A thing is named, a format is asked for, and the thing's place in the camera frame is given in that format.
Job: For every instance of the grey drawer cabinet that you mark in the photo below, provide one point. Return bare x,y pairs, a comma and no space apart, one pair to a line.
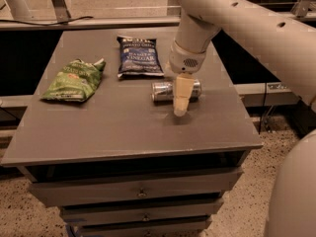
121,132

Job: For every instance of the grey metal bracket left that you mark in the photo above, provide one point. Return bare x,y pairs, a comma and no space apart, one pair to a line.
61,11

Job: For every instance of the top grey drawer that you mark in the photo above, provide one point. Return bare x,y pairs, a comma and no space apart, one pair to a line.
159,185

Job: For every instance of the green chip bag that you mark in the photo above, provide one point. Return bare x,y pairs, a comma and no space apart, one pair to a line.
77,81

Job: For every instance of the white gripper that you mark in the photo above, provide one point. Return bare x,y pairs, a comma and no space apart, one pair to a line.
184,61

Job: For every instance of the silver blue redbull can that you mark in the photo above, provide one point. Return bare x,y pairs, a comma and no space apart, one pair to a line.
163,91

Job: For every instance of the blue salt vinegar chip bag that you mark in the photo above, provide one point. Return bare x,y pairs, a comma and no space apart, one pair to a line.
138,57

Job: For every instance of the white pipe post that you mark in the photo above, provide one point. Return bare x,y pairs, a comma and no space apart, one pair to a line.
19,9

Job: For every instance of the grey metal rail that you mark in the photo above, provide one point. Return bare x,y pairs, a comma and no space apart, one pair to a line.
90,23

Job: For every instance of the grey drawer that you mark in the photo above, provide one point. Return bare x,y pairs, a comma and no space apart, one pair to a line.
146,229
142,212
159,185

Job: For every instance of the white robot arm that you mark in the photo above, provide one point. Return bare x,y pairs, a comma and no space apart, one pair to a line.
287,48

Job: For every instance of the middle grey drawer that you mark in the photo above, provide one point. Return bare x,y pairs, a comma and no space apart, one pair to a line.
142,212

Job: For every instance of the bottom grey drawer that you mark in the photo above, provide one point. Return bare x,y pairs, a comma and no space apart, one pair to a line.
146,229

